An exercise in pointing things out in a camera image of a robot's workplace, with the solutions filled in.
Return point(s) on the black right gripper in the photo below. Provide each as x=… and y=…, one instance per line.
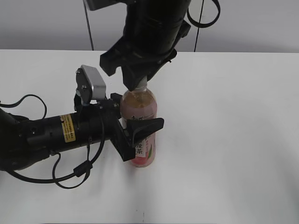
x=138, y=62

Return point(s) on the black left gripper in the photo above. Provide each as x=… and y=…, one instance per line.
x=100, y=122

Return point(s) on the peach oolong tea bottle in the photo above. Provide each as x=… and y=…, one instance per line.
x=140, y=105

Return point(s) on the white bottle cap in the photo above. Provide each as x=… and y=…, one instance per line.
x=142, y=84

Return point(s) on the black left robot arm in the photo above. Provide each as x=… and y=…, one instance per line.
x=24, y=142

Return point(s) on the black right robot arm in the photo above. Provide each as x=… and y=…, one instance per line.
x=152, y=30

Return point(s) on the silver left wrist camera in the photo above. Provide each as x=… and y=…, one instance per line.
x=90, y=85

